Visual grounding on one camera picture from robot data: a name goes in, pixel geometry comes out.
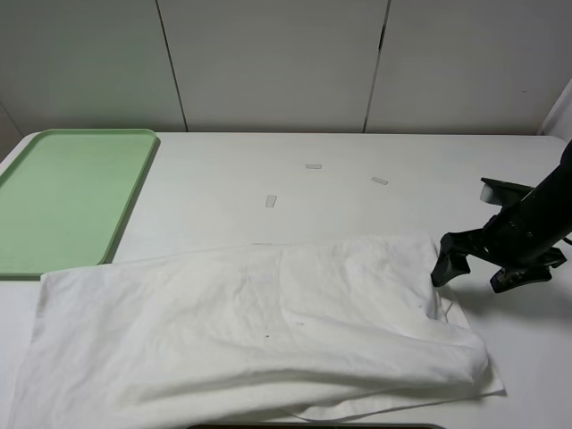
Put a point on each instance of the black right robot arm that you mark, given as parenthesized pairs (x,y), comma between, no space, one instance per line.
(557,187)

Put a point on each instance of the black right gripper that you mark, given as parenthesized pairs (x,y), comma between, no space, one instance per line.
(520,239)

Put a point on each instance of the white short sleeve shirt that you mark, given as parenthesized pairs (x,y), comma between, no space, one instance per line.
(321,331)

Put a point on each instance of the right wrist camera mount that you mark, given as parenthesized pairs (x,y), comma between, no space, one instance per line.
(503,193)

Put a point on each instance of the green plastic tray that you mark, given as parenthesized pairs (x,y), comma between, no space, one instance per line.
(67,196)

